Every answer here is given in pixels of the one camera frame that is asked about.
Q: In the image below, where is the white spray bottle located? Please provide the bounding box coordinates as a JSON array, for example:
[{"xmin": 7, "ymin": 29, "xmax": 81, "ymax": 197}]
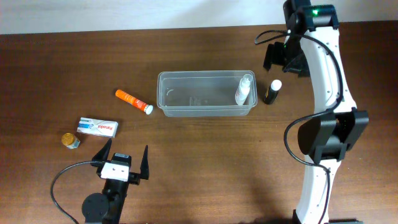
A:
[{"xmin": 235, "ymin": 74, "xmax": 252, "ymax": 106}]

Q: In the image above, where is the white Panadol box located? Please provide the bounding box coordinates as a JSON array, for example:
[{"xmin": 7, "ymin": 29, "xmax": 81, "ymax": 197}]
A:
[{"xmin": 77, "ymin": 117, "xmax": 119, "ymax": 138}]

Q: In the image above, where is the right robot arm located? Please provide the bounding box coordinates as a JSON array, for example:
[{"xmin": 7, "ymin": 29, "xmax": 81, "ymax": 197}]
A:
[{"xmin": 263, "ymin": 0, "xmax": 369, "ymax": 224}]

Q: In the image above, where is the clear plastic container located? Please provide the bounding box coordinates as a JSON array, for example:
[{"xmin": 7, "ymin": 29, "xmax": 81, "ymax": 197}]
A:
[{"xmin": 157, "ymin": 70, "xmax": 257, "ymax": 118}]

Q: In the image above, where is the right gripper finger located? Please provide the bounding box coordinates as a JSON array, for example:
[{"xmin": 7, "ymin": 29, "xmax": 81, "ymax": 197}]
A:
[
  {"xmin": 263, "ymin": 44, "xmax": 274, "ymax": 71},
  {"xmin": 282, "ymin": 52, "xmax": 310, "ymax": 77}
]

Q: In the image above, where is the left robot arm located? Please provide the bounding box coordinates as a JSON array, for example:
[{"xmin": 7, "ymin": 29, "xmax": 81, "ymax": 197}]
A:
[{"xmin": 81, "ymin": 139, "xmax": 149, "ymax": 223}]

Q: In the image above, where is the black bottle white cap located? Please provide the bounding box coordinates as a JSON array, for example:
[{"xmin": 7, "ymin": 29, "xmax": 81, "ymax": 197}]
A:
[{"xmin": 264, "ymin": 80, "xmax": 282, "ymax": 105}]

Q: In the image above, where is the orange tablet tube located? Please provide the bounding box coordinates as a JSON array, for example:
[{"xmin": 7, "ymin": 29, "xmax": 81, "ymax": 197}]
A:
[{"xmin": 115, "ymin": 90, "xmax": 154, "ymax": 115}]

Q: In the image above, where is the small gold-lid jar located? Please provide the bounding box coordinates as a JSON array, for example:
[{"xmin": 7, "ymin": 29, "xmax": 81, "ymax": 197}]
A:
[{"xmin": 61, "ymin": 133, "xmax": 80, "ymax": 149}]

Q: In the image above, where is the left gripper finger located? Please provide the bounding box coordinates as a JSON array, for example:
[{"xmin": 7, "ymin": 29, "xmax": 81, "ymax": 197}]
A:
[
  {"xmin": 92, "ymin": 138, "xmax": 112, "ymax": 161},
  {"xmin": 140, "ymin": 145, "xmax": 149, "ymax": 180}
]

